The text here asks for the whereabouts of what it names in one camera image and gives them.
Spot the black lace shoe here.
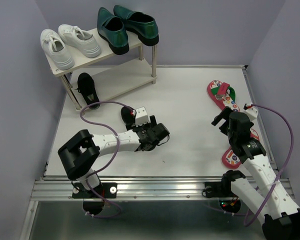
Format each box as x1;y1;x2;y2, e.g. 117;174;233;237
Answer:
120;106;171;147
76;72;100;110

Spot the pink patterned sandal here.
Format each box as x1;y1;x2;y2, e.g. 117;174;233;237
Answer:
221;128;260;170
207;80;240;112

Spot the green loafer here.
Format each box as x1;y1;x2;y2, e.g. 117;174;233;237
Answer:
113;5;159;47
97;7;130;55

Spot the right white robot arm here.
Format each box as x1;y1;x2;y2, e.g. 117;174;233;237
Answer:
211;104;300;240

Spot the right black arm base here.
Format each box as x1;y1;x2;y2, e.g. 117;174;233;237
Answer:
202;170;246;215

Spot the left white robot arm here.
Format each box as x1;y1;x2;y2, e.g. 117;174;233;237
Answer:
57;115;170;197

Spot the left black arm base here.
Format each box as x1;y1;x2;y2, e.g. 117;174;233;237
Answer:
71;182;122;219

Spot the white two-tier shoe shelf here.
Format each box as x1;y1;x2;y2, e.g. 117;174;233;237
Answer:
46;28;157;111

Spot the right white sneaker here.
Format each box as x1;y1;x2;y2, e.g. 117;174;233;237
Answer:
58;24;102;58

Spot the white sneaker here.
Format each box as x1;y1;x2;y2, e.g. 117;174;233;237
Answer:
58;24;102;58
40;29;75;70

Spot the left white sneaker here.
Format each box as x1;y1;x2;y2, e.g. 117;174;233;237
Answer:
40;29;75;70

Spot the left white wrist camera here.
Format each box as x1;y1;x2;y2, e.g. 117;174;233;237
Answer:
135;106;150;127

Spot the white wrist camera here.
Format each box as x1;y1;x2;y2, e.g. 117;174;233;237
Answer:
243;103;259;122
135;106;150;127

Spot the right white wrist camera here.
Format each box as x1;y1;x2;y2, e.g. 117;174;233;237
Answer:
243;103;259;122

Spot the aluminium mounting rail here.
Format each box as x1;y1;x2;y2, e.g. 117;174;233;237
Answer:
30;177;221;202

